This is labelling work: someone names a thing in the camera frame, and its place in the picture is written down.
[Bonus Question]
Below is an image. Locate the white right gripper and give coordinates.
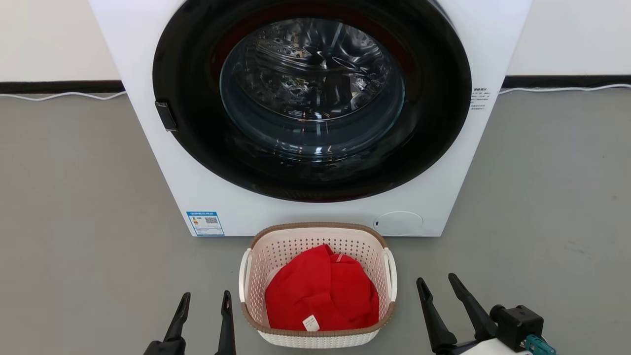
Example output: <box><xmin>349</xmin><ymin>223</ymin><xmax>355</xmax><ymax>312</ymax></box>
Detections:
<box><xmin>416</xmin><ymin>273</ymin><xmax>501</xmax><ymax>355</ymax></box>

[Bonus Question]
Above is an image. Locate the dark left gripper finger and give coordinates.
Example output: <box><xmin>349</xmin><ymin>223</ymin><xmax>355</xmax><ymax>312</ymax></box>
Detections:
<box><xmin>143</xmin><ymin>292</ymin><xmax>191</xmax><ymax>355</ymax></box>
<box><xmin>214</xmin><ymin>290</ymin><xmax>237</xmax><ymax>355</ymax></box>

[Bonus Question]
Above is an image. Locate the white laundry basket brown rim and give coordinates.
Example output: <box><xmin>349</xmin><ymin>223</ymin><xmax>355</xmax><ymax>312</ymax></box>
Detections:
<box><xmin>239</xmin><ymin>222</ymin><xmax>398</xmax><ymax>350</ymax></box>

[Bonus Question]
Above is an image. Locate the red garment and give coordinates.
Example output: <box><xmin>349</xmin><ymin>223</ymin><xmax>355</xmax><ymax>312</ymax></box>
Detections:
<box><xmin>264</xmin><ymin>244</ymin><xmax>381</xmax><ymax>332</ymax></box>

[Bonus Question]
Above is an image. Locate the blue energy label sticker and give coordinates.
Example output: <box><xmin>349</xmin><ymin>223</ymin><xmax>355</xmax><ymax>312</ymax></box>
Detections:
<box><xmin>186</xmin><ymin>211</ymin><xmax>226</xmax><ymax>237</ymax></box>

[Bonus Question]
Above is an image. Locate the round white filter cover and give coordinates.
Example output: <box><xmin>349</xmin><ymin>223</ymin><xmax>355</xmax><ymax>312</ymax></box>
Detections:
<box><xmin>373</xmin><ymin>211</ymin><xmax>424</xmax><ymax>236</ymax></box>

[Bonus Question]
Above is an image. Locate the white front-load washing machine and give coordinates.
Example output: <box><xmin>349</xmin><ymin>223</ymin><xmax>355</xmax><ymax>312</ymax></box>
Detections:
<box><xmin>89</xmin><ymin>0</ymin><xmax>533</xmax><ymax>238</ymax></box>

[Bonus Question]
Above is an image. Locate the round black washer door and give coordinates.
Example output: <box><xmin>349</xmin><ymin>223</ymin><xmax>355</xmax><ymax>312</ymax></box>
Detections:
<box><xmin>152</xmin><ymin>0</ymin><xmax>473</xmax><ymax>203</ymax></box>

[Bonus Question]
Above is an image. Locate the small printed text label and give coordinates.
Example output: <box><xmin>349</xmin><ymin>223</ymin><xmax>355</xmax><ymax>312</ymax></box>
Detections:
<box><xmin>470</xmin><ymin>87</ymin><xmax>492</xmax><ymax>111</ymax></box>

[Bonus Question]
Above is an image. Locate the steel washer drum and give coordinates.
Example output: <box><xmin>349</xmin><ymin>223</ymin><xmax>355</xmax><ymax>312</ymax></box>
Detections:
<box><xmin>220</xmin><ymin>18</ymin><xmax>406</xmax><ymax>149</ymax></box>

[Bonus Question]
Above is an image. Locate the teal cable connector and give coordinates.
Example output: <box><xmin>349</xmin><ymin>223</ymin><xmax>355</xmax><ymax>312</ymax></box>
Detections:
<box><xmin>525</xmin><ymin>335</ymin><xmax>557</xmax><ymax>355</ymax></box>

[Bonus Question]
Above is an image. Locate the black washer door handle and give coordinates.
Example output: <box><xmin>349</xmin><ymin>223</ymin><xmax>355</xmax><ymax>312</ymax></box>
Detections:
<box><xmin>154</xmin><ymin>101</ymin><xmax>178</xmax><ymax>133</ymax></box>

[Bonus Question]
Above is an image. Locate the thin white floor cable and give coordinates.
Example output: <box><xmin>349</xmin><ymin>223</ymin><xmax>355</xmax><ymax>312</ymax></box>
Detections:
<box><xmin>0</xmin><ymin>91</ymin><xmax>128</xmax><ymax>102</ymax></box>
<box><xmin>498</xmin><ymin>83</ymin><xmax>631</xmax><ymax>95</ymax></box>

